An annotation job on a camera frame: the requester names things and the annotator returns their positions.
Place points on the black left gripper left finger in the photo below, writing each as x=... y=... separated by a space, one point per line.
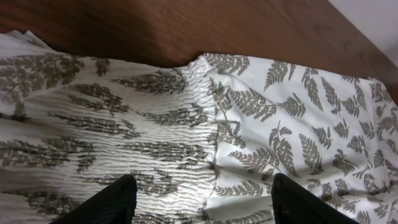
x=115 y=204

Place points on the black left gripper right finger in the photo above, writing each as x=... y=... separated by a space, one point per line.
x=293 y=204

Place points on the white fern print dress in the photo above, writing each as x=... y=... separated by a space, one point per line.
x=203 y=141

